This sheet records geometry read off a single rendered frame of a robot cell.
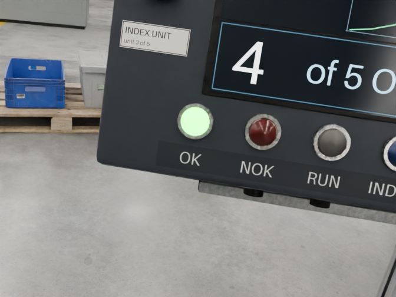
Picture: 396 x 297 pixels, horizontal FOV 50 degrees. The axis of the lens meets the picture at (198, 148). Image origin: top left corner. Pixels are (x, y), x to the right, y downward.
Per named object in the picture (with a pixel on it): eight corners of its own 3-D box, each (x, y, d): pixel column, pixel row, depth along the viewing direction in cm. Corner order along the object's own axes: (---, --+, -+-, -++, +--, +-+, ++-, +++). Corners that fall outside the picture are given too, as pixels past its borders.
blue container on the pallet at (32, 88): (63, 85, 358) (62, 59, 349) (65, 109, 306) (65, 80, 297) (11, 84, 345) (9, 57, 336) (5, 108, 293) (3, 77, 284)
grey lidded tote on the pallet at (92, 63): (123, 88, 374) (125, 50, 361) (135, 110, 322) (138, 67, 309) (74, 86, 361) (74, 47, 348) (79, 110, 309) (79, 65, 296)
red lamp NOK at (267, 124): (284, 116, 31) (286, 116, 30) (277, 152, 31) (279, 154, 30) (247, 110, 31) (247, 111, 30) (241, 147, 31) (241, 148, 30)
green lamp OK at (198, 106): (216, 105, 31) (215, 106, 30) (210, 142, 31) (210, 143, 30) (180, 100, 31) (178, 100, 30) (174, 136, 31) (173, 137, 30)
